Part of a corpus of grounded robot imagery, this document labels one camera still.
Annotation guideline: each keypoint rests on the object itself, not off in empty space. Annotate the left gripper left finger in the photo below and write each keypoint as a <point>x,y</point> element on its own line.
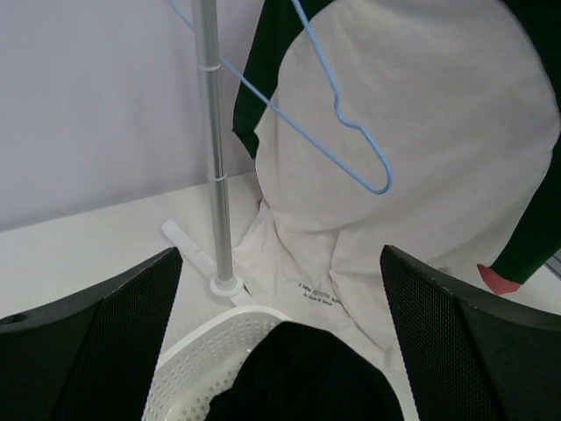
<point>90,355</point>

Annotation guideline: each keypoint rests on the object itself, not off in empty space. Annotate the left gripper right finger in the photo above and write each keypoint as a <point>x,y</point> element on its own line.
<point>469,354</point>

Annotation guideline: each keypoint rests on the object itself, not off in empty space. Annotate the white t shirt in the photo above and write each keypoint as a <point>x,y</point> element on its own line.
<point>274,278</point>

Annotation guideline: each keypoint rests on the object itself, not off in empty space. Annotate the black t shirt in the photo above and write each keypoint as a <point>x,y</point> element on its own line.
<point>298,372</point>

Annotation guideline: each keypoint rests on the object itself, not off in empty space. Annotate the light blue wire hanger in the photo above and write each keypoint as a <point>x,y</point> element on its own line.
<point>285,96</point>

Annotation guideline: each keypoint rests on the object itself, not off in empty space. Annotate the green and grey shirt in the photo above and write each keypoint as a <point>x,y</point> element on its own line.
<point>464,101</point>

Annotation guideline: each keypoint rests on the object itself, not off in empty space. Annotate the white perforated basket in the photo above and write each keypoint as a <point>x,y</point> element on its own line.
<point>206,362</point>

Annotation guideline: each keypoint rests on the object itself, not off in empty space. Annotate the metal clothes rack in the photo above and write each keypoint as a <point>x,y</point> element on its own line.
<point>224,283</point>

